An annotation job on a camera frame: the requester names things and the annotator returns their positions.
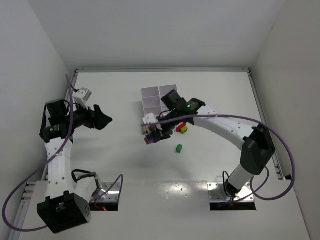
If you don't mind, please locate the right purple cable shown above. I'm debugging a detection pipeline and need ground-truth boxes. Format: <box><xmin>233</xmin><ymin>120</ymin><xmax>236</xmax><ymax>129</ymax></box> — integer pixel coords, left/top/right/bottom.
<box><xmin>140</xmin><ymin>113</ymin><xmax>297</xmax><ymax>201</ymax></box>

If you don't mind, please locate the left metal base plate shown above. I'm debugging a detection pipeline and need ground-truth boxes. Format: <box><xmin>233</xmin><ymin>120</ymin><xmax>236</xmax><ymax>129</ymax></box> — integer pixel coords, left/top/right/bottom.
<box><xmin>90</xmin><ymin>182</ymin><xmax>121</xmax><ymax>203</ymax></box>

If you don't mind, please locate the left white divided container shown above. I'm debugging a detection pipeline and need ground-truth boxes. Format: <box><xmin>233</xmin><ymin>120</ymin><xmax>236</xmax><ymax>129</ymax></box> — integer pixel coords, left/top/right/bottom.
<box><xmin>141</xmin><ymin>86</ymin><xmax>162</xmax><ymax>116</ymax></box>

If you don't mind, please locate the small lime lego brick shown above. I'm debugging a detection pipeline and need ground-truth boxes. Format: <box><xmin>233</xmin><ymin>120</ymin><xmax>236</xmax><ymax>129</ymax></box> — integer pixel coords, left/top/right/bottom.
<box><xmin>180</xmin><ymin>126</ymin><xmax>188</xmax><ymax>134</ymax></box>

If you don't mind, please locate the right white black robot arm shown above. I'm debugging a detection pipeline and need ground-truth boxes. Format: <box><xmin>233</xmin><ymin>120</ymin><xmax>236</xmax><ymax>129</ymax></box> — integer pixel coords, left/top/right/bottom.
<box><xmin>155</xmin><ymin>90</ymin><xmax>275</xmax><ymax>198</ymax></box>

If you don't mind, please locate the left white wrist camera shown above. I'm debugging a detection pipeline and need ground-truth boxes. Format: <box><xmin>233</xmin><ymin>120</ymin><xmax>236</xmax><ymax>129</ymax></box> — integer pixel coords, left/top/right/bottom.
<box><xmin>73</xmin><ymin>88</ymin><xmax>92</xmax><ymax>107</ymax></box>

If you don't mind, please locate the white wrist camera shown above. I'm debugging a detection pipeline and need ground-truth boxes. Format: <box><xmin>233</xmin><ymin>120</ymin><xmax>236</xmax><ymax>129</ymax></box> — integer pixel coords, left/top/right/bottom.
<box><xmin>73</xmin><ymin>88</ymin><xmax>92</xmax><ymax>107</ymax></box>
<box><xmin>142</xmin><ymin>113</ymin><xmax>158</xmax><ymax>125</ymax></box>

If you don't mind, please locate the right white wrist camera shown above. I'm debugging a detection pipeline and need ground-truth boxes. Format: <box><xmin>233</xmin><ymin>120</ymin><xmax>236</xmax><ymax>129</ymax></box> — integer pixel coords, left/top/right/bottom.
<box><xmin>142</xmin><ymin>113</ymin><xmax>158</xmax><ymax>125</ymax></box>

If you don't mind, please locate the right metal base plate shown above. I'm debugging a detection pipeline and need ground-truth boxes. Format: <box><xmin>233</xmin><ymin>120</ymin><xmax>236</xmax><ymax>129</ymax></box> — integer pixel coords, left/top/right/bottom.
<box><xmin>207</xmin><ymin>181</ymin><xmax>255</xmax><ymax>203</ymax></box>

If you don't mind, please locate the dark green lego brick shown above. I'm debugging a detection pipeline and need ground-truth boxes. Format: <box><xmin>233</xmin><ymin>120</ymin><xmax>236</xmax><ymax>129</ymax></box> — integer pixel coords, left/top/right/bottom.
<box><xmin>175</xmin><ymin>144</ymin><xmax>183</xmax><ymax>153</ymax></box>

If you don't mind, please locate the small red lego brick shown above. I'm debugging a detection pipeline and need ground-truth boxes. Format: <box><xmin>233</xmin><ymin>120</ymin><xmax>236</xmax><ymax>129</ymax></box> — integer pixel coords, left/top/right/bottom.
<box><xmin>175</xmin><ymin>122</ymin><xmax>187</xmax><ymax>133</ymax></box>

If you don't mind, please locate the right white divided container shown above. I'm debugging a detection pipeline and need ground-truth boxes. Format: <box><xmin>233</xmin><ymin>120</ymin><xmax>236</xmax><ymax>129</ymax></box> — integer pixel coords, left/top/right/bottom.
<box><xmin>159</xmin><ymin>84</ymin><xmax>177</xmax><ymax>98</ymax></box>

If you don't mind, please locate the white divided container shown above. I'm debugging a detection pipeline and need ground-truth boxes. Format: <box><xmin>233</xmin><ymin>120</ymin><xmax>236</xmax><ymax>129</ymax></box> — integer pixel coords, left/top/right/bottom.
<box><xmin>159</xmin><ymin>84</ymin><xmax>177</xmax><ymax>98</ymax></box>
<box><xmin>141</xmin><ymin>86</ymin><xmax>162</xmax><ymax>116</ymax></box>

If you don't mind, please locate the purple cable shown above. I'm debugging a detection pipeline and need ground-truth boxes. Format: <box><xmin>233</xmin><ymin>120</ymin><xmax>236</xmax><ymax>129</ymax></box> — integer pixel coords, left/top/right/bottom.
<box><xmin>140</xmin><ymin>113</ymin><xmax>297</xmax><ymax>201</ymax></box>
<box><xmin>1</xmin><ymin>73</ymin><xmax>124</xmax><ymax>231</ymax></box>

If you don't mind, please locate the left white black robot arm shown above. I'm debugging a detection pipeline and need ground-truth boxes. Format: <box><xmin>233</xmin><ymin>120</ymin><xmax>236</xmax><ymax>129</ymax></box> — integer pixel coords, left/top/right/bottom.
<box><xmin>37</xmin><ymin>99</ymin><xmax>113</xmax><ymax>234</ymax></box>

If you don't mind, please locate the metal base plate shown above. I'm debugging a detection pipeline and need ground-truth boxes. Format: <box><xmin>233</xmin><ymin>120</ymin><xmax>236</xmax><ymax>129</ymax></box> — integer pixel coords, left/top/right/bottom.
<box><xmin>207</xmin><ymin>181</ymin><xmax>255</xmax><ymax>203</ymax></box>
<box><xmin>90</xmin><ymin>182</ymin><xmax>121</xmax><ymax>203</ymax></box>

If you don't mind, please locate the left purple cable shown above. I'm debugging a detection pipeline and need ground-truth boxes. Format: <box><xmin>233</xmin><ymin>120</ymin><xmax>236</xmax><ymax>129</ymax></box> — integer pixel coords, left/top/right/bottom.
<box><xmin>1</xmin><ymin>73</ymin><xmax>124</xmax><ymax>231</ymax></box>

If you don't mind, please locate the purple butterfly lego brick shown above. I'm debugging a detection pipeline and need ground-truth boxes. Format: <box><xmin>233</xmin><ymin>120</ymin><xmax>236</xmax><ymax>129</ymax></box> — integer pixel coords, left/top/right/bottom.
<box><xmin>141</xmin><ymin>125</ymin><xmax>151</xmax><ymax>135</ymax></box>

